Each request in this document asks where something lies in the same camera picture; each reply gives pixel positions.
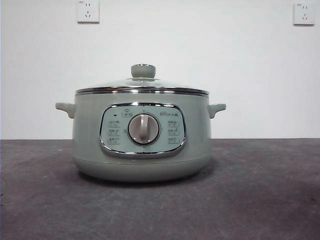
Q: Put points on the white wall socket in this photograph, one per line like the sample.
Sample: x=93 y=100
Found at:
x=88 y=11
x=304 y=13

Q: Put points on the pale green electric cooking pot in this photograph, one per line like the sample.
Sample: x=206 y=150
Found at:
x=87 y=150

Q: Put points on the glass lid with green knob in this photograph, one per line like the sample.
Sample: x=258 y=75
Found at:
x=143 y=71

